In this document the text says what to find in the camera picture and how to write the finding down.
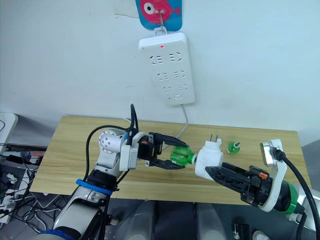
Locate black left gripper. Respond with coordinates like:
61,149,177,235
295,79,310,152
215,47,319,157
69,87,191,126
136,131,190,171

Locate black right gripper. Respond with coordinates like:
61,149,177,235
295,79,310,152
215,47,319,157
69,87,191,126
204,161,273,208

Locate white mosquito repellent heater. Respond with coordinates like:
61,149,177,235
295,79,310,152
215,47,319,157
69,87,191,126
194,133,224,180

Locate small black box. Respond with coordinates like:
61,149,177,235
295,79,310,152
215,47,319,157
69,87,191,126
233,223,251,240

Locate white power strip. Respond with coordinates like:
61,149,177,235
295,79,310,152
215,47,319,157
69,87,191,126
138,26,196,107

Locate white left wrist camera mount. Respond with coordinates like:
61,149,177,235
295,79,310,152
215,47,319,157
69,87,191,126
119,131,148,172

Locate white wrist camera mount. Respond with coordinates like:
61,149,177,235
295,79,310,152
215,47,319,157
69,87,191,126
119,131,148,172
259,138,289,213

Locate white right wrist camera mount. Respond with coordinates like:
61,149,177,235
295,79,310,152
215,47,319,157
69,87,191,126
259,138,289,213

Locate blue fish wall sticker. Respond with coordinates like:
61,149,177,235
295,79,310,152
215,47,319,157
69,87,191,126
135,0,183,32

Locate clear metal wall hook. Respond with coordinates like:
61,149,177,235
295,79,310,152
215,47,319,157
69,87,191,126
154,9,168,28

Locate tangled black floor cables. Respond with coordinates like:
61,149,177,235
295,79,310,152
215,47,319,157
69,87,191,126
0,143,63,233

